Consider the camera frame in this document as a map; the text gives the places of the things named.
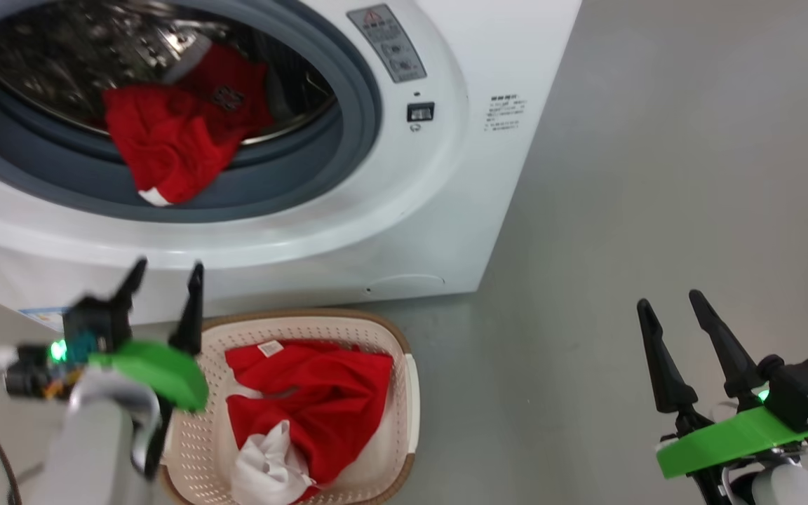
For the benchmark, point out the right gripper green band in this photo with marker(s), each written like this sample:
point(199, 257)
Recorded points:
point(726, 442)

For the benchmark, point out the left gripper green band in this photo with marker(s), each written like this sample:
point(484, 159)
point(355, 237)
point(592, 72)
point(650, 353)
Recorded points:
point(158, 372)

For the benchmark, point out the red Bulls print jersey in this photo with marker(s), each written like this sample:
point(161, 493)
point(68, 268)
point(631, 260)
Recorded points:
point(165, 140)

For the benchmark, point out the red white garment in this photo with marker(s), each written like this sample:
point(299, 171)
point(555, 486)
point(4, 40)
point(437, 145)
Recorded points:
point(320, 407)

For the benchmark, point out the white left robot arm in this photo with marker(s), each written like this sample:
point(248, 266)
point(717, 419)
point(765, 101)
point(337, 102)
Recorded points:
point(88, 449)

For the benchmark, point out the grey rubber door gasket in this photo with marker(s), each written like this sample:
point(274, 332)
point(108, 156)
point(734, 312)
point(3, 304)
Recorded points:
point(292, 168)

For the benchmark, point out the cream perforated laundry basket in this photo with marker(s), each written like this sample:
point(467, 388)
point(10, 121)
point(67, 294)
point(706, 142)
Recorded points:
point(393, 421)

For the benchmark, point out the white front-load washing machine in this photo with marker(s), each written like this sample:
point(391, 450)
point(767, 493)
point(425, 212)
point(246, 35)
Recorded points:
point(446, 210)

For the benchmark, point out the black door latch socket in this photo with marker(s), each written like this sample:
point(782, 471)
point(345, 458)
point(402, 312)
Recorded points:
point(420, 112)

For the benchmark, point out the blue energy label sticker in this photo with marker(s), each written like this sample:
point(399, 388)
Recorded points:
point(43, 318)

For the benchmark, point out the stainless steel drum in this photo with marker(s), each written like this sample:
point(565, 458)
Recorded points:
point(60, 56)

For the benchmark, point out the grey warning label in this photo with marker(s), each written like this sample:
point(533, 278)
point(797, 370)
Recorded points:
point(386, 43)

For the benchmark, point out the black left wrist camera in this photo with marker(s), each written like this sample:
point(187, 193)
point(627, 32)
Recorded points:
point(92, 319)

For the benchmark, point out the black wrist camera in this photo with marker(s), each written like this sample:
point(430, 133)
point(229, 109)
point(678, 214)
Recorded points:
point(92, 319)
point(807, 393)

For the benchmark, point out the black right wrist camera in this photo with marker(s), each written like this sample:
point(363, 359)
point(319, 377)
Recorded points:
point(807, 393)

